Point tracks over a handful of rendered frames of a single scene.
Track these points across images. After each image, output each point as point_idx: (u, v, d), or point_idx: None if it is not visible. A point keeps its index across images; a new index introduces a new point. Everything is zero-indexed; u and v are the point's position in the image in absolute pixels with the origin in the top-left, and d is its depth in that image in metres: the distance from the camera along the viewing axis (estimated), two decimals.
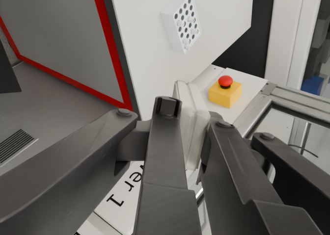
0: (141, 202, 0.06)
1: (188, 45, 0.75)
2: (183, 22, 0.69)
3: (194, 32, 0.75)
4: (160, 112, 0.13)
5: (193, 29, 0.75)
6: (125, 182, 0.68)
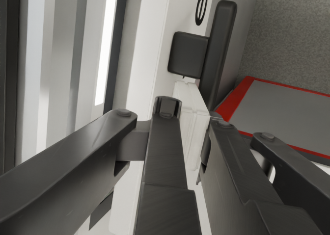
0: (141, 202, 0.06)
1: None
2: None
3: None
4: (160, 112, 0.13)
5: None
6: None
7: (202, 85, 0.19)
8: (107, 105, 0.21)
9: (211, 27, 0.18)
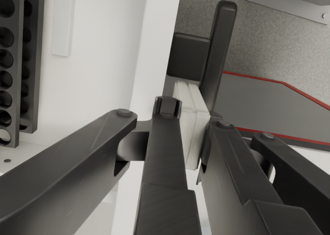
0: (141, 202, 0.06)
1: None
2: None
3: None
4: (160, 112, 0.13)
5: None
6: None
7: (206, 87, 0.19)
8: None
9: (214, 28, 0.18)
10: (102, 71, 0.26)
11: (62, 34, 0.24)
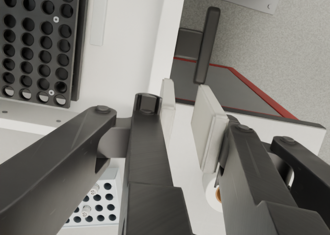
0: (129, 202, 0.06)
1: None
2: (94, 193, 0.45)
3: None
4: (141, 109, 0.13)
5: None
6: None
7: (200, 64, 0.28)
8: None
9: (205, 24, 0.28)
10: (125, 57, 0.36)
11: (98, 30, 0.34)
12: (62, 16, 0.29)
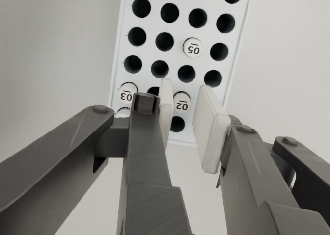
0: (128, 202, 0.06)
1: (124, 112, 0.21)
2: None
3: (176, 98, 0.20)
4: (138, 108, 0.13)
5: (183, 93, 0.21)
6: None
7: None
8: None
9: None
10: None
11: None
12: None
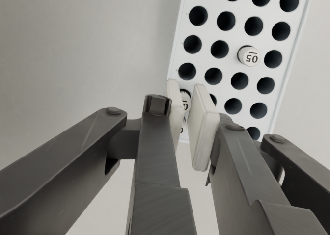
0: (135, 202, 0.06)
1: None
2: None
3: None
4: (151, 110, 0.13)
5: None
6: None
7: None
8: None
9: None
10: None
11: None
12: None
